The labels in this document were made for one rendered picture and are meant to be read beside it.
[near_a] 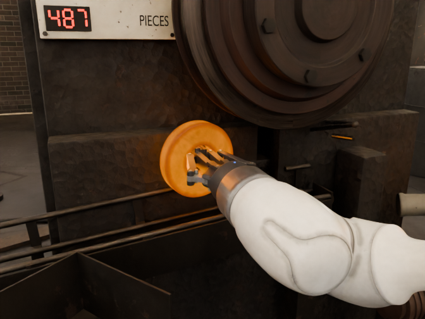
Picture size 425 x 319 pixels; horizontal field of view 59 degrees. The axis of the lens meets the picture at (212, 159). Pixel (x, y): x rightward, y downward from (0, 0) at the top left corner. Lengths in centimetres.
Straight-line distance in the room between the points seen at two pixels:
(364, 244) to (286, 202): 13
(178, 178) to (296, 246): 38
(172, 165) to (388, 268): 41
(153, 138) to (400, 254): 51
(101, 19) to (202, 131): 29
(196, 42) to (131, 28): 16
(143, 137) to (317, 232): 48
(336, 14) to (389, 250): 41
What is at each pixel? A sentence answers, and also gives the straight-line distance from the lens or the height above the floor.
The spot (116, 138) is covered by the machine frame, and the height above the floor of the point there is 87.
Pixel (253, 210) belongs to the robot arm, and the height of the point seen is 86.
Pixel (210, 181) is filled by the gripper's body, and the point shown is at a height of 84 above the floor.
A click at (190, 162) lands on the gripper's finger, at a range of 66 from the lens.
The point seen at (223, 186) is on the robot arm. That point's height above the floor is 85.
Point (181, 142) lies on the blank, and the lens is 71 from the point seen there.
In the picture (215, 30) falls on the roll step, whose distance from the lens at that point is 69.
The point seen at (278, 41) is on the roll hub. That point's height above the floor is 105.
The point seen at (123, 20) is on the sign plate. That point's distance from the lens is 80.
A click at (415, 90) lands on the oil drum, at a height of 70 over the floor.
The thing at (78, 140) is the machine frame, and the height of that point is 87.
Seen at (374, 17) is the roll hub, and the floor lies 110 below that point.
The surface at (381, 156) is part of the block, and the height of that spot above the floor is 79.
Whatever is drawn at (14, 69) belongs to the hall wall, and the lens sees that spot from 680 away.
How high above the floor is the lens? 105
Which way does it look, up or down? 17 degrees down
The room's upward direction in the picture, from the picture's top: straight up
